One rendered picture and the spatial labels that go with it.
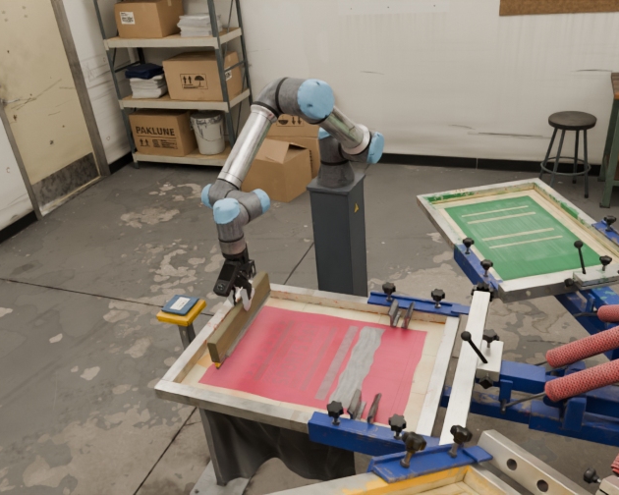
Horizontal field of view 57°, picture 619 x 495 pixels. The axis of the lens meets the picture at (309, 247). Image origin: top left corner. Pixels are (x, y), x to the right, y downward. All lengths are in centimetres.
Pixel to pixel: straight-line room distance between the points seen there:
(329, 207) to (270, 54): 354
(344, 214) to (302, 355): 70
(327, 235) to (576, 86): 328
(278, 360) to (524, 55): 388
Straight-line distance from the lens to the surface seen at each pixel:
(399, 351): 181
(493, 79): 524
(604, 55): 519
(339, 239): 236
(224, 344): 172
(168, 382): 177
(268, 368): 179
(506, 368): 166
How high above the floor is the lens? 213
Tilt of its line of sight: 30 degrees down
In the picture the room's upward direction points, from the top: 6 degrees counter-clockwise
